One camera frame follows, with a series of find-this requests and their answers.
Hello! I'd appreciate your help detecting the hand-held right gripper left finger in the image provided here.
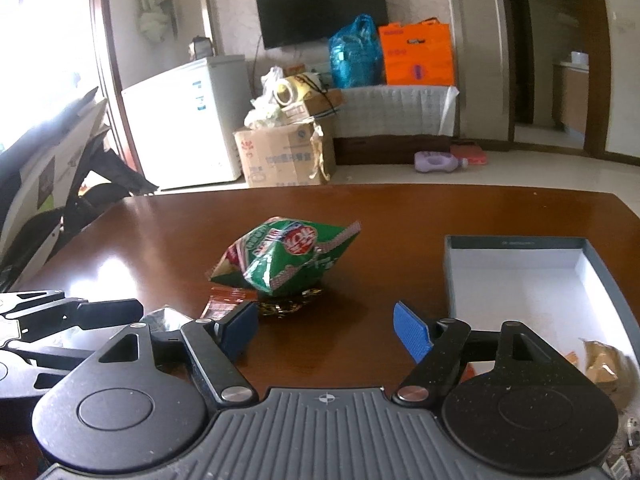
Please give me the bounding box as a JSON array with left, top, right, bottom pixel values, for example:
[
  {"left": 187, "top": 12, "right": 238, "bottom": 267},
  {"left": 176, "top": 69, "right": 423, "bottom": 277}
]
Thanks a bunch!
[{"left": 87, "top": 301, "right": 260, "bottom": 407}]

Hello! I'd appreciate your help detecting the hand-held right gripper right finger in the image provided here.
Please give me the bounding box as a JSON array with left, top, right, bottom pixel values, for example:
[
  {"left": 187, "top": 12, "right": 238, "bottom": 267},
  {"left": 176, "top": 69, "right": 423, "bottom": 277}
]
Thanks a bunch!
[{"left": 392, "top": 301, "right": 579, "bottom": 406}]

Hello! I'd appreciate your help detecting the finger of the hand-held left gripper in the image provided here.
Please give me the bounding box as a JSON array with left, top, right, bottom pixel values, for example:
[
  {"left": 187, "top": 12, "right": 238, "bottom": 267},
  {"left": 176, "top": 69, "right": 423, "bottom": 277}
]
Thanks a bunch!
[
  {"left": 0, "top": 289, "right": 144, "bottom": 347},
  {"left": 0, "top": 344, "right": 98, "bottom": 401}
]

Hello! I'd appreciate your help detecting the red snack packet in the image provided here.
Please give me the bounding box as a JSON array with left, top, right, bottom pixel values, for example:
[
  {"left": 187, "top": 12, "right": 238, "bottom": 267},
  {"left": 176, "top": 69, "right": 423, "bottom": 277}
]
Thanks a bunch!
[{"left": 202, "top": 284, "right": 262, "bottom": 320}]

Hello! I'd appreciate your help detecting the gold dark snack packet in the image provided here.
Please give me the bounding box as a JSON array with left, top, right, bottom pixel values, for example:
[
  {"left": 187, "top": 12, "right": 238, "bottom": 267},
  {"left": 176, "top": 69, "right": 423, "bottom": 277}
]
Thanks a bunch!
[{"left": 257, "top": 287, "right": 324, "bottom": 318}]

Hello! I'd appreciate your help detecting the grey green snack packet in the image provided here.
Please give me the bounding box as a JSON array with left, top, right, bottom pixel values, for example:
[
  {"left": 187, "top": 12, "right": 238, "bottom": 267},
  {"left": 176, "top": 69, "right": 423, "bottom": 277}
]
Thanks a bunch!
[{"left": 142, "top": 305, "right": 195, "bottom": 335}]

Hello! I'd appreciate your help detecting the green snack bag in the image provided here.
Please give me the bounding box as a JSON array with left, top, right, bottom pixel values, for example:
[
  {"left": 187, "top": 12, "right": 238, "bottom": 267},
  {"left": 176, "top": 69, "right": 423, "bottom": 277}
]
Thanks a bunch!
[{"left": 207, "top": 216, "right": 362, "bottom": 297}]

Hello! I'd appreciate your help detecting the grey cardboard box white inside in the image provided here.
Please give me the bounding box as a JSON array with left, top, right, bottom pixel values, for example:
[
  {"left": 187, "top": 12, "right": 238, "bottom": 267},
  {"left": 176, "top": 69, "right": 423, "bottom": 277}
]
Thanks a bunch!
[{"left": 443, "top": 233, "right": 640, "bottom": 480}]

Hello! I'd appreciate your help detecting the tan snack packet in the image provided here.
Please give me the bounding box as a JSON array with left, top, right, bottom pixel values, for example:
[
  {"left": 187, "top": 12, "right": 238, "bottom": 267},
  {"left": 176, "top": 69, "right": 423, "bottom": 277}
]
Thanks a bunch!
[{"left": 581, "top": 339, "right": 635, "bottom": 412}]

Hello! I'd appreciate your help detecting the white electric scooter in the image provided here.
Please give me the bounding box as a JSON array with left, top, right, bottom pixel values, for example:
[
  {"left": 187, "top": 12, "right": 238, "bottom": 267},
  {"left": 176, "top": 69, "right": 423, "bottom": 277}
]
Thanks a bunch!
[{"left": 0, "top": 85, "right": 162, "bottom": 287}]

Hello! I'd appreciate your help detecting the purple plastic bottle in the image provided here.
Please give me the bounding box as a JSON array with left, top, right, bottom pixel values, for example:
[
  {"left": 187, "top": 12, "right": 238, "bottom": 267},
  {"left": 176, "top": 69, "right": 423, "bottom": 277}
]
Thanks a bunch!
[{"left": 413, "top": 150, "right": 470, "bottom": 175}]

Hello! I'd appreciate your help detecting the large cardboard box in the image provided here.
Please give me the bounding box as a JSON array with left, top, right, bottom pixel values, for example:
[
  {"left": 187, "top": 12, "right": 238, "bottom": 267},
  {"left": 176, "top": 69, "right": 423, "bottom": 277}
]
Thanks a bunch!
[{"left": 233, "top": 120, "right": 337, "bottom": 189}]

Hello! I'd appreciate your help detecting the red flat package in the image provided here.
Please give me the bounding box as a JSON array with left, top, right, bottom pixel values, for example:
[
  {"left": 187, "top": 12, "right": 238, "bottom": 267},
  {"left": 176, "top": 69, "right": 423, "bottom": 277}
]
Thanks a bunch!
[{"left": 449, "top": 142, "right": 490, "bottom": 166}]

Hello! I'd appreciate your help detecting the white chest freezer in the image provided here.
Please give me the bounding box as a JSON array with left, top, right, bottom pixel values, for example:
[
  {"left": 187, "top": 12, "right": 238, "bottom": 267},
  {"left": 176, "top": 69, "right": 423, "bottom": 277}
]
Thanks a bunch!
[{"left": 120, "top": 55, "right": 251, "bottom": 192}]

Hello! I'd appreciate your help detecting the white plastic bag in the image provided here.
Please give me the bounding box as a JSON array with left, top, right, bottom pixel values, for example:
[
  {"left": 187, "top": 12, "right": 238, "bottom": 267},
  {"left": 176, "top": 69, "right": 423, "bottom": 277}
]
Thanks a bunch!
[{"left": 243, "top": 65, "right": 289, "bottom": 131}]

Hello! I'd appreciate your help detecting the white checked cloth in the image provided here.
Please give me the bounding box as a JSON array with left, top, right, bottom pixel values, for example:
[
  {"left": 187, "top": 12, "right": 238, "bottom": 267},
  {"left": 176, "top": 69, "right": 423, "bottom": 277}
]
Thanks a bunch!
[{"left": 327, "top": 85, "right": 460, "bottom": 139}]

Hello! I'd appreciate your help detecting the small cardboard box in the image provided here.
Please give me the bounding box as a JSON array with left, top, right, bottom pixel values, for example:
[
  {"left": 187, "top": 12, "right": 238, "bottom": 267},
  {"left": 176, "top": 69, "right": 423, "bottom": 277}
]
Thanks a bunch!
[{"left": 280, "top": 87, "right": 346, "bottom": 122}]

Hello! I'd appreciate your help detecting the yellow tape roll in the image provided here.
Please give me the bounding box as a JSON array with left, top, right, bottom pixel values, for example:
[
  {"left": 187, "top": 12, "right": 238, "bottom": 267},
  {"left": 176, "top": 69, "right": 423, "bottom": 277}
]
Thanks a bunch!
[{"left": 273, "top": 77, "right": 301, "bottom": 107}]

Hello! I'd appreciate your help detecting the silver brown wrapper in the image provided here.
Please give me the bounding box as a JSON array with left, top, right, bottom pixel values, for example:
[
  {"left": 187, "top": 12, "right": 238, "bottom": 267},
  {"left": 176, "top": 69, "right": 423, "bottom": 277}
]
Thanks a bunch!
[{"left": 604, "top": 419, "right": 640, "bottom": 480}]

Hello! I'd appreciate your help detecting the beige printed bag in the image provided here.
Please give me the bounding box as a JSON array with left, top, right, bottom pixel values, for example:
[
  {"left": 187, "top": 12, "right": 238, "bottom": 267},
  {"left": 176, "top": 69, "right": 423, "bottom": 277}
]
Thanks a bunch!
[{"left": 292, "top": 72, "right": 327, "bottom": 93}]

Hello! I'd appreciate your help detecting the orange shopping bag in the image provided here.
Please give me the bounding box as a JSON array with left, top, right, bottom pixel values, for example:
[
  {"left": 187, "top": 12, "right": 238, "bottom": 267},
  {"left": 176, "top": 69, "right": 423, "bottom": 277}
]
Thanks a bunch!
[{"left": 377, "top": 18, "right": 457, "bottom": 88}]

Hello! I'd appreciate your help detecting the dark kettle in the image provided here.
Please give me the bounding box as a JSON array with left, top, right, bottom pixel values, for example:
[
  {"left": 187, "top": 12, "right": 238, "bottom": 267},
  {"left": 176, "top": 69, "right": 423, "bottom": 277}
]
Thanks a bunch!
[{"left": 188, "top": 35, "right": 216, "bottom": 61}]

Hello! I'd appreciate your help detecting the blue plastic bag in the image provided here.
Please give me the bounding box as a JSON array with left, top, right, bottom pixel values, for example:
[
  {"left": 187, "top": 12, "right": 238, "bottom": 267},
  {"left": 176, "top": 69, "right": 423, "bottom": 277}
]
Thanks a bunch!
[{"left": 328, "top": 13, "right": 384, "bottom": 90}]

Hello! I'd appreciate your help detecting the wooden kitchen cabinet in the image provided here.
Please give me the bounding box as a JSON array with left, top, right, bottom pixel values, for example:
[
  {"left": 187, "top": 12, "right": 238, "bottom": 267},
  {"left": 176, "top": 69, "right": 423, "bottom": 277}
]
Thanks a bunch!
[{"left": 552, "top": 61, "right": 591, "bottom": 137}]

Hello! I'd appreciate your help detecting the tied pale curtain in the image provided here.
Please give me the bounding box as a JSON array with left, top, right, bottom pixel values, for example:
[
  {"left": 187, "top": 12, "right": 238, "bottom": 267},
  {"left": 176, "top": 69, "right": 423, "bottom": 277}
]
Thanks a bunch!
[{"left": 130, "top": 0, "right": 177, "bottom": 44}]

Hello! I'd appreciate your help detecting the black television cable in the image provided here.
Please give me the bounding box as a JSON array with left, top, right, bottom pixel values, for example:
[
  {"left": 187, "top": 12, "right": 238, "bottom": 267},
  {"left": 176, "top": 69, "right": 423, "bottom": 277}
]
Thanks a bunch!
[{"left": 249, "top": 35, "right": 266, "bottom": 102}]

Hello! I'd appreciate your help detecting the black wall television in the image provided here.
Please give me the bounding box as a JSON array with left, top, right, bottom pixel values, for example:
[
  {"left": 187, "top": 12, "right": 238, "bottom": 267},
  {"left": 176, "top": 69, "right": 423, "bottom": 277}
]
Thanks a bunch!
[{"left": 254, "top": 0, "right": 390, "bottom": 51}]

